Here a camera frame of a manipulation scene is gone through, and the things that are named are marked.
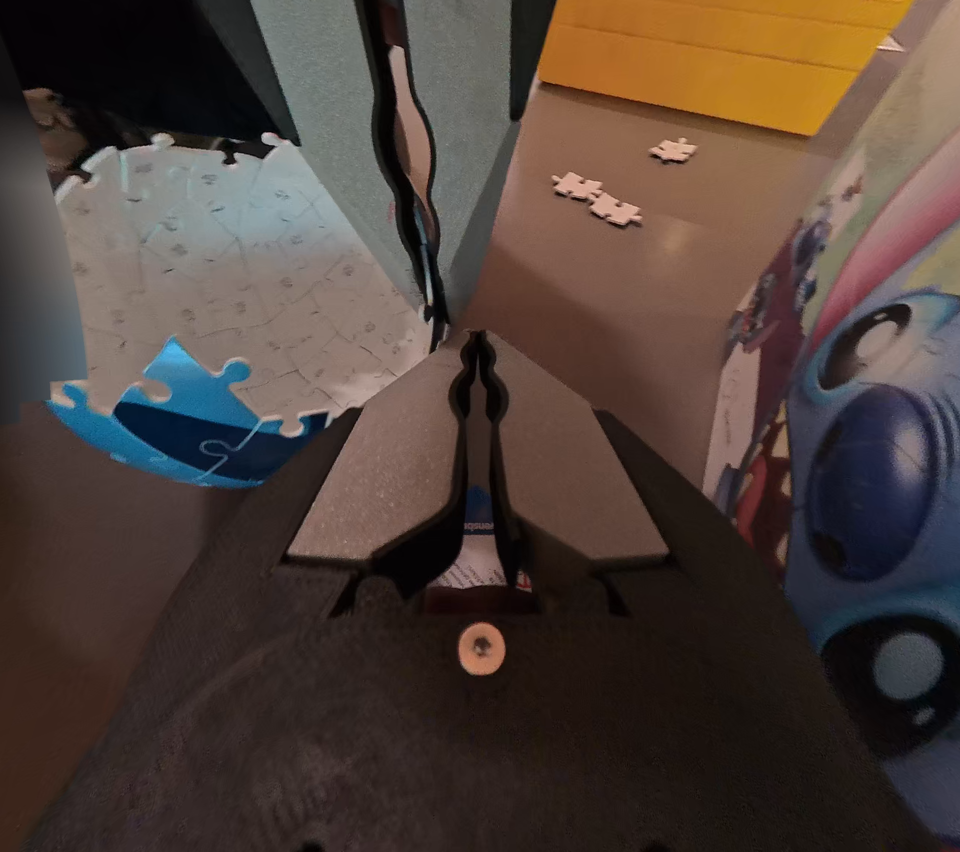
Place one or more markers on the person's left forearm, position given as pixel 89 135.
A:
pixel 90 5

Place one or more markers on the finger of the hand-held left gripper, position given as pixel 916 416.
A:
pixel 315 80
pixel 465 42

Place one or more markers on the white paper leaflet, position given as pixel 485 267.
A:
pixel 480 552

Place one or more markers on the yellow plastic bin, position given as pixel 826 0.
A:
pixel 712 42

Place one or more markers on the colourful cardboard puzzle box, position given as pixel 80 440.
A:
pixel 862 417

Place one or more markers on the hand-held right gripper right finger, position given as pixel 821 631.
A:
pixel 577 492

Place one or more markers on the partly built puzzle ball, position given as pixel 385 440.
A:
pixel 225 267

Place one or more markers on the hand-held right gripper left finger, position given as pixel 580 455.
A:
pixel 375 492

